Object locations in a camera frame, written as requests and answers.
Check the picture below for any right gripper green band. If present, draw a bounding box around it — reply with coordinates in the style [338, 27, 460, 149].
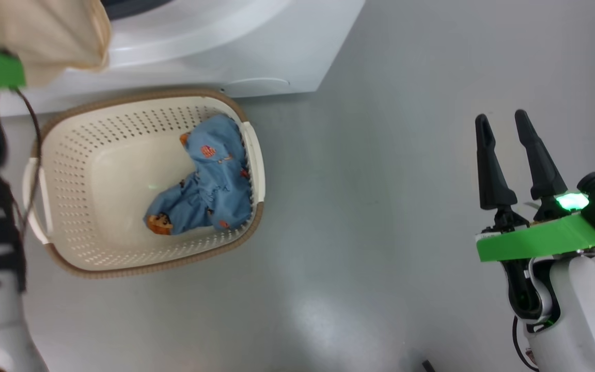
[475, 109, 595, 263]

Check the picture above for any cream cartoon print garment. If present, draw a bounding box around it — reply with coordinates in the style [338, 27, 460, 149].
[0, 0, 113, 89]

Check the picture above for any blue patterned garment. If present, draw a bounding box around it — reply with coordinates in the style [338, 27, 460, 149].
[144, 114, 254, 237]

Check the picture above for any cream perforated laundry basket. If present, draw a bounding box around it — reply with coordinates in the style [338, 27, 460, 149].
[23, 88, 267, 280]

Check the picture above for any white washing machine body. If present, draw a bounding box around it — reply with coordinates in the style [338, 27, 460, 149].
[0, 0, 367, 117]

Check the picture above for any thin dark brown cable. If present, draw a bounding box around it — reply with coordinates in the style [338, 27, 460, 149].
[14, 88, 43, 236]

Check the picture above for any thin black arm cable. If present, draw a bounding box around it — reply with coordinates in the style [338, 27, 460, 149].
[511, 315, 540, 372]

